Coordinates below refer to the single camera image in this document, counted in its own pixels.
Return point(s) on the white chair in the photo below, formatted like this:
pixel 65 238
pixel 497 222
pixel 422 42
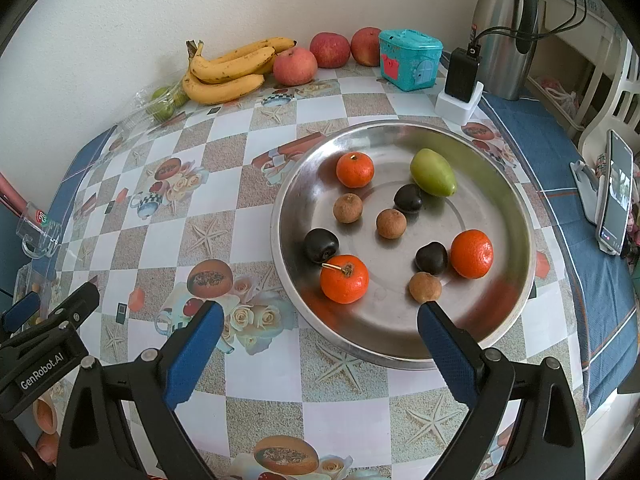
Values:
pixel 605 110

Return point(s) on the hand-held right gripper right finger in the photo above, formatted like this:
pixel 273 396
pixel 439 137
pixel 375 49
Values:
pixel 447 355

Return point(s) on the orange tangerine with stem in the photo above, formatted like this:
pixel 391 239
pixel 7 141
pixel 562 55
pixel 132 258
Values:
pixel 344 280

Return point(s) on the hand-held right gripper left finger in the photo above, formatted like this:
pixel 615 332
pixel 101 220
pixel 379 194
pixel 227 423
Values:
pixel 195 355

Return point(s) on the pale red apple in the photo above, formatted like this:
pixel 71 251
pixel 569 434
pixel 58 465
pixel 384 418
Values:
pixel 295 66

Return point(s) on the person's left hand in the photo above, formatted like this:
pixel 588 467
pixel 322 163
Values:
pixel 45 415

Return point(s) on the pink bar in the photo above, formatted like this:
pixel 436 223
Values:
pixel 10 192

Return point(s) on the stainless steel basin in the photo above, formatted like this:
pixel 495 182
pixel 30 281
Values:
pixel 475 200

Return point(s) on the teal plastic box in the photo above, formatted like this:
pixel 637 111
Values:
pixel 410 60

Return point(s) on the white phone stand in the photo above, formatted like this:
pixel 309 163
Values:
pixel 585 185

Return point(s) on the white shelf unit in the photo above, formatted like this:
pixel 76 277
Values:
pixel 565 60

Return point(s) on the green mango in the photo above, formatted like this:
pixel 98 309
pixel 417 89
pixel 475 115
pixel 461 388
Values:
pixel 432 172

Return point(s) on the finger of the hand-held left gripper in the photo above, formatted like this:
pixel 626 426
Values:
pixel 75 305
pixel 22 310

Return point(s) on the smartphone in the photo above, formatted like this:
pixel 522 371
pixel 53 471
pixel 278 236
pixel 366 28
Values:
pixel 617 195

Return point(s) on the brown longan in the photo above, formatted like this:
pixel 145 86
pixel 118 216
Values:
pixel 347 208
pixel 425 287
pixel 391 223

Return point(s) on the dark red apple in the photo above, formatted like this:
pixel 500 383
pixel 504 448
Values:
pixel 329 50
pixel 366 46

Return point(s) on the dark purple plum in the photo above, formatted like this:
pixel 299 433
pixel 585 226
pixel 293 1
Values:
pixel 321 245
pixel 431 258
pixel 407 198

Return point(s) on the bag of green fruits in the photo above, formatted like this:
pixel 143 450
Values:
pixel 162 106

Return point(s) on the checked printed tablecloth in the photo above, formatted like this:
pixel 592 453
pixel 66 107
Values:
pixel 310 410

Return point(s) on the stainless steel thermos jug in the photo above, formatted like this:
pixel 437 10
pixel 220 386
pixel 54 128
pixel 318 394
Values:
pixel 500 60

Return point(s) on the white charging dock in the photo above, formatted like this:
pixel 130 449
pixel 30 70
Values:
pixel 457 110

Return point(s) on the clear plastic holder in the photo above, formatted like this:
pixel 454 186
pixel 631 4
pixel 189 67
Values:
pixel 40 232

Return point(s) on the clear plastic container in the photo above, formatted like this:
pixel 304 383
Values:
pixel 27 285

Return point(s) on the bunch of yellow bananas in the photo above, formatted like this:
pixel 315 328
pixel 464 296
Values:
pixel 225 91

